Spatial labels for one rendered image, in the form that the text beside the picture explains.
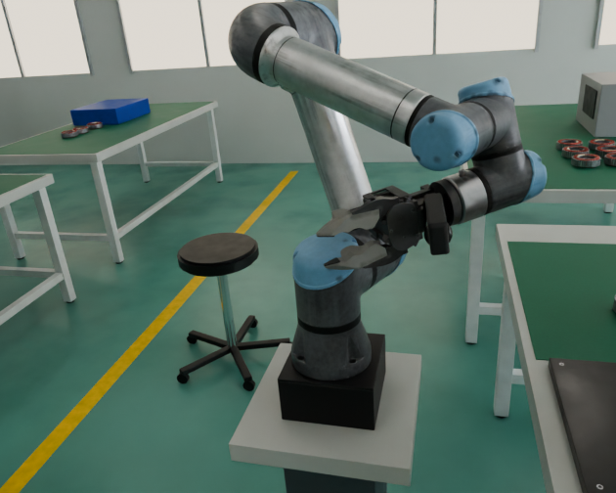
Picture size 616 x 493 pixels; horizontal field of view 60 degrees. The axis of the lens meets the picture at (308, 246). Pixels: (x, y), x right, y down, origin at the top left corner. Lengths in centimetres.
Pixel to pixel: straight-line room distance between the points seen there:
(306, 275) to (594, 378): 59
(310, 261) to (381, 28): 449
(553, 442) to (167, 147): 550
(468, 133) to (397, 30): 458
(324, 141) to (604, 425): 68
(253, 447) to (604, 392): 64
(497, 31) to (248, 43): 448
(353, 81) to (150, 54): 529
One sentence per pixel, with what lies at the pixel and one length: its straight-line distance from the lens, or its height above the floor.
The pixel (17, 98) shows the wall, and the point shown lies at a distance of 707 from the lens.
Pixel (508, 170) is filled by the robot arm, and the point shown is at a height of 121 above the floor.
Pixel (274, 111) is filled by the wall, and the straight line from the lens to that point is 558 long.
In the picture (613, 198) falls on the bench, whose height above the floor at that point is 72.
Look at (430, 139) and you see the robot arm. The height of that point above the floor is 128.
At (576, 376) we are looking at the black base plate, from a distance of 116.
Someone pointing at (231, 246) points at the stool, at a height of 56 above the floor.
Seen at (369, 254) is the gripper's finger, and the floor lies 112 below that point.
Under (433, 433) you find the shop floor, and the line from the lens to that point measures 212.
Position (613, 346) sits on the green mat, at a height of 75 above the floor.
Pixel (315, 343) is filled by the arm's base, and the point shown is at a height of 91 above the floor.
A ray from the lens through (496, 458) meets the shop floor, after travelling 207.
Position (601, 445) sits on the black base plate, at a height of 77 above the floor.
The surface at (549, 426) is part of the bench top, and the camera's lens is 107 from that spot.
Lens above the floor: 144
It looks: 24 degrees down
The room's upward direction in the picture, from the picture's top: 4 degrees counter-clockwise
